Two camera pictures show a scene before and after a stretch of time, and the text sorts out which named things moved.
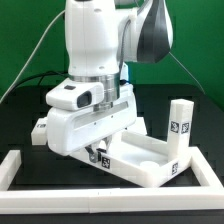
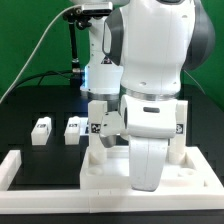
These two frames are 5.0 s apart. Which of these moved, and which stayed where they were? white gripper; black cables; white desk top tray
Moved: white gripper; white desk top tray
Stayed: black cables
